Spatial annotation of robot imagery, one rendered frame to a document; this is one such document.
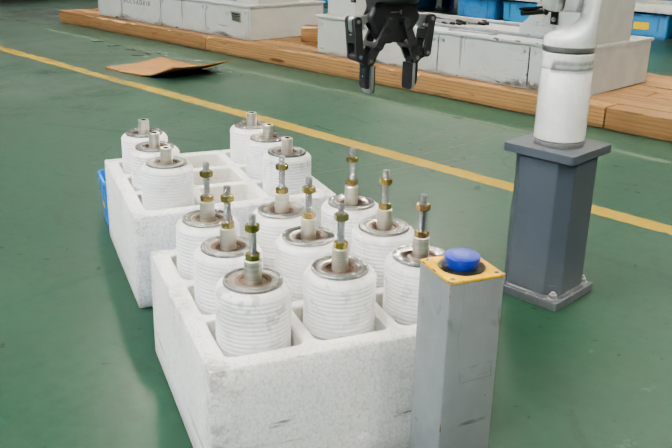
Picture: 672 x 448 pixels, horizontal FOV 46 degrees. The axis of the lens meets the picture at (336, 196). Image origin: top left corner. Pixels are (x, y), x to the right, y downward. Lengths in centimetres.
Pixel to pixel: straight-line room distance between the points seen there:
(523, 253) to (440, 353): 68
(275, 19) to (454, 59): 137
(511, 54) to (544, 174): 184
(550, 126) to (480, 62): 192
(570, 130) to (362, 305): 63
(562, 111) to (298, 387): 75
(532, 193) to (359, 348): 62
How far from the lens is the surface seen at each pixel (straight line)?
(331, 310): 102
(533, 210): 154
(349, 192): 128
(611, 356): 145
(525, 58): 329
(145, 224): 146
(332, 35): 395
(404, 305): 108
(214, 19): 466
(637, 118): 301
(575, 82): 149
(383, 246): 116
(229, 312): 99
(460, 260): 89
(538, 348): 143
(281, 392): 101
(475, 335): 92
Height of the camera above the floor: 67
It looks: 19 degrees down
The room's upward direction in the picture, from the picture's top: 1 degrees clockwise
